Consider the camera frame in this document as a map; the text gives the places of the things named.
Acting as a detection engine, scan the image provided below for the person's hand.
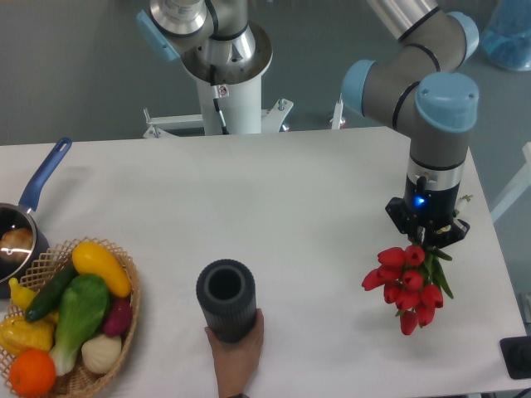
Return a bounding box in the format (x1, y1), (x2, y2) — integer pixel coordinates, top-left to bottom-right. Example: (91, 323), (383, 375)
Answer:
(204, 308), (265, 397)

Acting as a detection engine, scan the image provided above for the blue handled saucepan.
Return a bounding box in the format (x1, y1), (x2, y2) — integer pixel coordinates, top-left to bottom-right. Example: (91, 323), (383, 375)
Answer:
(1, 138), (72, 283)

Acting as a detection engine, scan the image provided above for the green bok choy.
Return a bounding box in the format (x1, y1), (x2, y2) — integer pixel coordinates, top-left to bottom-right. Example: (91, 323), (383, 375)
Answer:
(50, 274), (110, 376)

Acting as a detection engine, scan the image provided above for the blue transparent container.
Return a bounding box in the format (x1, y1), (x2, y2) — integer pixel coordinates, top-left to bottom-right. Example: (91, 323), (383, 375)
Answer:
(480, 0), (530, 71)

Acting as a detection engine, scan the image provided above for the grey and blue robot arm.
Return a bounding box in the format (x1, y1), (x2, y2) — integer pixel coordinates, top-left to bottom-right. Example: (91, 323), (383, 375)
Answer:
(341, 1), (480, 249)

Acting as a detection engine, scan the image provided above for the dark grey ribbed vase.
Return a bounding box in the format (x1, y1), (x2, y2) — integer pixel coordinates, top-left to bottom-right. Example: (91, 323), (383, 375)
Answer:
(196, 259), (256, 344)

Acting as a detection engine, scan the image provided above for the white frame bar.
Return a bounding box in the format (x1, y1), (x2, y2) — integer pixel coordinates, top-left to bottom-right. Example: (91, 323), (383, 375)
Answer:
(490, 142), (530, 223)

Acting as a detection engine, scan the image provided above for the small yellow banana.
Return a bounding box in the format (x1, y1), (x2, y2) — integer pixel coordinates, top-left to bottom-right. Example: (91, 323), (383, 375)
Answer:
(8, 278), (59, 325)

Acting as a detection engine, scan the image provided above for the yellow squash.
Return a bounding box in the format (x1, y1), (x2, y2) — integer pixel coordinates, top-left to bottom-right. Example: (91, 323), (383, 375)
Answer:
(71, 241), (132, 299)

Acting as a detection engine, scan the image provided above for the yellow corn cob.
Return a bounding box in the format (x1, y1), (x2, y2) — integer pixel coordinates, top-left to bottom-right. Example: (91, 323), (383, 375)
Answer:
(1, 316), (55, 357)

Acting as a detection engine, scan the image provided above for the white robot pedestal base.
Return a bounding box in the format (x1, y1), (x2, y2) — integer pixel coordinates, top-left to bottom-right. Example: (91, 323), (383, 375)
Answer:
(136, 1), (293, 137)

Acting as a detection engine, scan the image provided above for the bread roll in pan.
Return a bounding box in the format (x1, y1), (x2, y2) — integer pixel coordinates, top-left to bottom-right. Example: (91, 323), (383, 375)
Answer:
(1, 228), (33, 263)

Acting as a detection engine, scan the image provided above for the dark green cucumber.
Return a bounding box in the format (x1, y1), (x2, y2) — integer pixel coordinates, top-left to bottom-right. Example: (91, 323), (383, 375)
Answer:
(24, 262), (78, 323)

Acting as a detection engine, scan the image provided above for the white garlic bulb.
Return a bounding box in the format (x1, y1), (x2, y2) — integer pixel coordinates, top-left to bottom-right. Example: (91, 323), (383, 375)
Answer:
(81, 334), (122, 374)

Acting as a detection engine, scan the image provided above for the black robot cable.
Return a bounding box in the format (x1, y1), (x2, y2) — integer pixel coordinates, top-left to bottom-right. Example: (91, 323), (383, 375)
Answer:
(209, 64), (230, 136)

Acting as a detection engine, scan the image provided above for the red tulip bouquet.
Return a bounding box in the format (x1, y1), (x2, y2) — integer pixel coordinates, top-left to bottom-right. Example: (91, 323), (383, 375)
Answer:
(361, 193), (475, 337)

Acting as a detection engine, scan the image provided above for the orange fruit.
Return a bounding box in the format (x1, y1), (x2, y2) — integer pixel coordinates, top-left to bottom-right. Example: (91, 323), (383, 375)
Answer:
(8, 349), (56, 397)

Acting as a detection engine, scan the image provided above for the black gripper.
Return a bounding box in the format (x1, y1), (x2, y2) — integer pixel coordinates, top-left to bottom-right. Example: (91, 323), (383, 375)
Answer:
(385, 186), (470, 248)

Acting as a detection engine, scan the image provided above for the purple red onion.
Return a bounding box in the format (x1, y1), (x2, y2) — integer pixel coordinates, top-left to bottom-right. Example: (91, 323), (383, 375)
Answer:
(102, 298), (133, 337)

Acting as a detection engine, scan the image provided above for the black device at edge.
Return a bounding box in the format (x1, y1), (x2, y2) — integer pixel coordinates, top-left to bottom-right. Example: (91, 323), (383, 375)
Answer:
(499, 336), (531, 380)

